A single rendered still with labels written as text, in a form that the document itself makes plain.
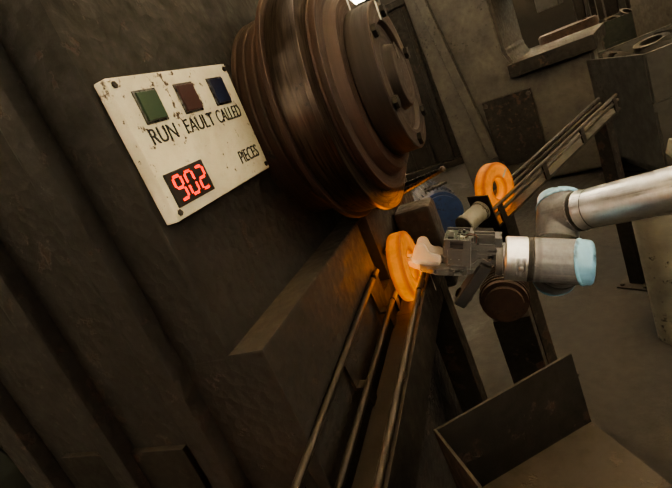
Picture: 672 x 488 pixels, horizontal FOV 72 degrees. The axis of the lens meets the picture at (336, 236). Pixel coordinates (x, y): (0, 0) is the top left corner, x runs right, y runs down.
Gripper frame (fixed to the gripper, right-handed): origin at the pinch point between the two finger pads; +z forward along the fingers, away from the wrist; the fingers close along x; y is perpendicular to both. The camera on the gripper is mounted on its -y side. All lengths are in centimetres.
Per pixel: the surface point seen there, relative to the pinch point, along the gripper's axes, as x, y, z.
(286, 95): 22.3, 38.7, 13.6
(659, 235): -58, -15, -65
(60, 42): 48, 48, 28
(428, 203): -21.4, 6.2, -2.2
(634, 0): -446, 59, -134
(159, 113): 42, 39, 22
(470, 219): -34.1, -2.7, -12.0
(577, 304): -93, -61, -53
